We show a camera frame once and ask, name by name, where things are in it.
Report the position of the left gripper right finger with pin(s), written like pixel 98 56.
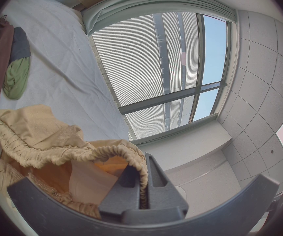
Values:
pixel 167 198

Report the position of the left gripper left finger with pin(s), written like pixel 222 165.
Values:
pixel 121 195

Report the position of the beige shorts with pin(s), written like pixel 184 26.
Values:
pixel 33 131

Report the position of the bed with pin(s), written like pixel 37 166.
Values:
pixel 57 58

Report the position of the window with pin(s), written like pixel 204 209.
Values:
pixel 143 63

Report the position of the green garment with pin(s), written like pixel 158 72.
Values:
pixel 16 80

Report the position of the black garment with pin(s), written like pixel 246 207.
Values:
pixel 21 43

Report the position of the blue-green curtain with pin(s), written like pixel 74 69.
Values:
pixel 131 1

